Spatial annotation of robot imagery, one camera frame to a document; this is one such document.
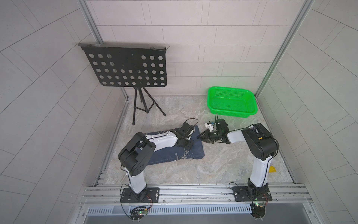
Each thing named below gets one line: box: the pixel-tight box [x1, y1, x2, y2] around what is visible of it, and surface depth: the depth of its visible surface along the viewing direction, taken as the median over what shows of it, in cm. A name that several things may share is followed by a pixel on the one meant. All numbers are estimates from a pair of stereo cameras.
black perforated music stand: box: [77, 43, 171, 126], surface depth 74 cm
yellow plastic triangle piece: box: [268, 165, 277, 173], surface depth 79 cm
